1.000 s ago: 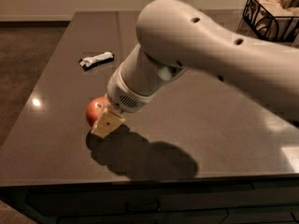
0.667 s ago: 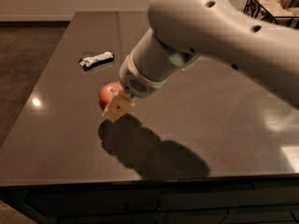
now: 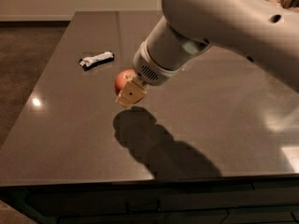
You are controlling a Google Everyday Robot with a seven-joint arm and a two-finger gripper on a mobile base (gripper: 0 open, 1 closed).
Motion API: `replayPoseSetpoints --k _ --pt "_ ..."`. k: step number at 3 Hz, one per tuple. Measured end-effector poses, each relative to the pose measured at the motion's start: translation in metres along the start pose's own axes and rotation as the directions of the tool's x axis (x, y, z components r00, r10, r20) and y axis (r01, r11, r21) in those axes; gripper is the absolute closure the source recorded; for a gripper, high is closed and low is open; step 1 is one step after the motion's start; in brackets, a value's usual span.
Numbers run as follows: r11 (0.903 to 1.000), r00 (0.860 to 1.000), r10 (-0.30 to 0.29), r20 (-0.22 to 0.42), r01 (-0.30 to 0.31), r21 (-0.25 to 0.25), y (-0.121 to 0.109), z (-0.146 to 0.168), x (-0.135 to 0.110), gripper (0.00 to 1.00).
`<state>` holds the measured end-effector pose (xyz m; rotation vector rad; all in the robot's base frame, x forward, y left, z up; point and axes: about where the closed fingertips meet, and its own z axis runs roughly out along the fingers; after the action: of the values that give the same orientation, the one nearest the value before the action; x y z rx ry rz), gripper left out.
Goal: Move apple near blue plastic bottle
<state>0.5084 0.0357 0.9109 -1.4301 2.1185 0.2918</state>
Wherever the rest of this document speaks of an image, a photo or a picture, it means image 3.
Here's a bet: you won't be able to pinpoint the white gripper with vents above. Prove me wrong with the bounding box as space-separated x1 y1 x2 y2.
116 41 179 107

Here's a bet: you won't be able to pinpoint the red apple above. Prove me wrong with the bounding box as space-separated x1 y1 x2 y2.
114 69 136 94

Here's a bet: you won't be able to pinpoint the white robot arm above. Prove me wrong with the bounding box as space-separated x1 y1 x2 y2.
115 0 299 107

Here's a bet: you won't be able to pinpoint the black and white snack bar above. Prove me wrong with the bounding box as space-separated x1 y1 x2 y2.
78 51 114 71

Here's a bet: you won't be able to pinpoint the dark cabinet drawers under counter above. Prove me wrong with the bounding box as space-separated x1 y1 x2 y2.
1 179 299 224

